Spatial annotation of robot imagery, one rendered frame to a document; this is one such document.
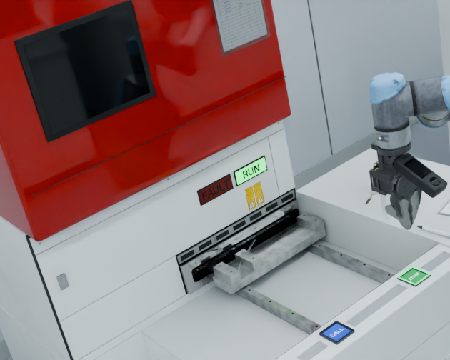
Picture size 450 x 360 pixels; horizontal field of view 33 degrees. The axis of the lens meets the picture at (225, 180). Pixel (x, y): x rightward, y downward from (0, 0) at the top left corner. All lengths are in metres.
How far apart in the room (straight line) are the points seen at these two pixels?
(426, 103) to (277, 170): 0.73
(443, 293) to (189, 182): 0.71
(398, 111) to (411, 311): 0.47
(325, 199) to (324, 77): 2.24
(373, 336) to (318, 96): 2.81
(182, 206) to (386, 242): 0.56
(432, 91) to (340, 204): 0.67
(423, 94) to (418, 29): 3.37
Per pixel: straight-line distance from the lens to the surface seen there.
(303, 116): 4.35
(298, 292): 2.11
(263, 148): 2.19
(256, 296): 2.07
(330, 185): 2.31
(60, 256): 1.91
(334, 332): 1.71
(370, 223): 2.12
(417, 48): 5.00
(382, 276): 2.08
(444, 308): 1.91
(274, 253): 2.18
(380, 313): 1.75
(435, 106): 1.63
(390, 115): 1.63
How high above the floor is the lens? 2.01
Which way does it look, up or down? 25 degrees down
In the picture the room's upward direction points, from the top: 13 degrees counter-clockwise
